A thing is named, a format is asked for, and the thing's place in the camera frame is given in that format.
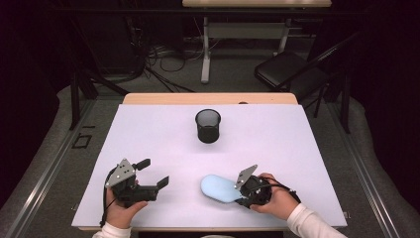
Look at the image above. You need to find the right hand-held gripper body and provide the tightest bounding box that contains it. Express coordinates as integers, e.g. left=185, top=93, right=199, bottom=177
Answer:
left=234, top=164, right=273, bottom=209

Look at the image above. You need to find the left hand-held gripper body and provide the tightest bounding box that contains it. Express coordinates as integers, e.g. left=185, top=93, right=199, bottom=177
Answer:
left=104, top=158, right=159, bottom=209

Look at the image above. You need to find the light blue hairbrush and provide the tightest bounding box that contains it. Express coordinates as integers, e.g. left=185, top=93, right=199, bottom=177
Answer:
left=200, top=174, right=246, bottom=204

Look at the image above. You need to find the black mesh cup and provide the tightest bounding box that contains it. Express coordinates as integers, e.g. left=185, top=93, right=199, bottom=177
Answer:
left=194, top=108, right=222, bottom=145

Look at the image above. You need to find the person's left hand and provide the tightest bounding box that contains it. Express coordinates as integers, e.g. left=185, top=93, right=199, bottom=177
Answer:
left=105, top=178, right=150, bottom=230

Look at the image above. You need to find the person's right hand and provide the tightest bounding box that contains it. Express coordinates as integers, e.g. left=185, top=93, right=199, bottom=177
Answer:
left=249, top=172, right=300, bottom=222

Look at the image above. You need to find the white table mat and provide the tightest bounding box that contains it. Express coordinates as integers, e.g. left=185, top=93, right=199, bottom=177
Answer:
left=70, top=103, right=349, bottom=229

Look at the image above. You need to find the wooden table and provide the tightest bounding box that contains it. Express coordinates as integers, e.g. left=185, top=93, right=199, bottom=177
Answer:
left=77, top=92, right=342, bottom=233

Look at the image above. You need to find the black metal stand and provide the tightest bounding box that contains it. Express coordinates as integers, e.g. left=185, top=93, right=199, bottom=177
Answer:
left=66, top=19, right=131, bottom=131

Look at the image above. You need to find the white-legged desk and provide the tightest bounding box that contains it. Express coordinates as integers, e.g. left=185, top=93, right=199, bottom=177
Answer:
left=181, top=0, right=333, bottom=85

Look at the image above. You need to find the black folding chair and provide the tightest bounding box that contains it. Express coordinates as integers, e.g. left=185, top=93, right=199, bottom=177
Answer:
left=254, top=30, right=363, bottom=102

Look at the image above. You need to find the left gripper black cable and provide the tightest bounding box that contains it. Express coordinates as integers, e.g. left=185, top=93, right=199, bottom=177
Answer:
left=99, top=166, right=119, bottom=228

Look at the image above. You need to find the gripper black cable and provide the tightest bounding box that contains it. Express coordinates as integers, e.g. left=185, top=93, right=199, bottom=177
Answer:
left=99, top=166, right=119, bottom=228
left=260, top=176, right=302, bottom=204

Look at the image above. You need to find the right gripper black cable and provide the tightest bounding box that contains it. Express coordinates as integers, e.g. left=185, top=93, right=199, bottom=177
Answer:
left=260, top=176, right=302, bottom=204

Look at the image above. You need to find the metal floor rail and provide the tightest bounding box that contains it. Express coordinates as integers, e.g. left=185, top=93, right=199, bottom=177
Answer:
left=324, top=98, right=401, bottom=238
left=4, top=98, right=97, bottom=238

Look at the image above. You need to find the bundle of floor cables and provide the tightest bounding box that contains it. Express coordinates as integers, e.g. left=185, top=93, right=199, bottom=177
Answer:
left=131, top=16, right=206, bottom=94

